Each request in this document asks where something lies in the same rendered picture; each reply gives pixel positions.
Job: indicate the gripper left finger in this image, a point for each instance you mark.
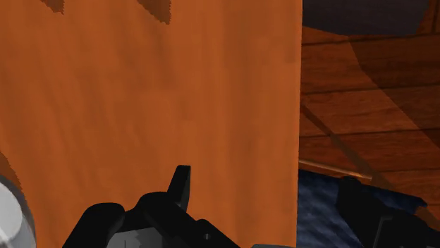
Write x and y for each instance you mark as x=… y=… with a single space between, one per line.
x=161 y=213

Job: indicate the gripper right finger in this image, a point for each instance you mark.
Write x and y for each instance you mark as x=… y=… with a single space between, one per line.
x=374 y=219

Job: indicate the dark blue patterned block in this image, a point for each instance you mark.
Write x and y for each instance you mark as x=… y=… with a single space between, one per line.
x=318 y=209

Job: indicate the orange wooden table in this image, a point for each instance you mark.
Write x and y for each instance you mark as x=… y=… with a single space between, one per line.
x=154 y=103

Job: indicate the white grey round dish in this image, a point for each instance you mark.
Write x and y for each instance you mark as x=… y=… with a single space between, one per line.
x=10 y=219

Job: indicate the dark grey rounded object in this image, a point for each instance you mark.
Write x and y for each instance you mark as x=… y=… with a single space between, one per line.
x=361 y=15

